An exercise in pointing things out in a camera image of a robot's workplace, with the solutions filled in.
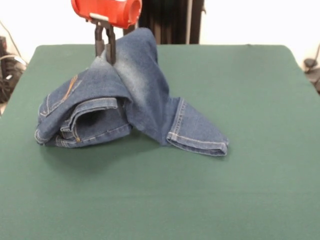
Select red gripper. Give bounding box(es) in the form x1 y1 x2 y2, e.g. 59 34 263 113
70 0 143 65

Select blue denim jeans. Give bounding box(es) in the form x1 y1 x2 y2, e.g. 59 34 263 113
34 27 230 157

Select black wheeled stand base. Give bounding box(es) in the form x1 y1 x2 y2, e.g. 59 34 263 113
0 36 28 104
303 57 320 95

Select dark green table cloth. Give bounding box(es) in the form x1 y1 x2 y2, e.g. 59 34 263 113
0 44 320 240

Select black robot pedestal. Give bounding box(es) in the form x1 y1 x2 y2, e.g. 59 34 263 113
122 0 208 45

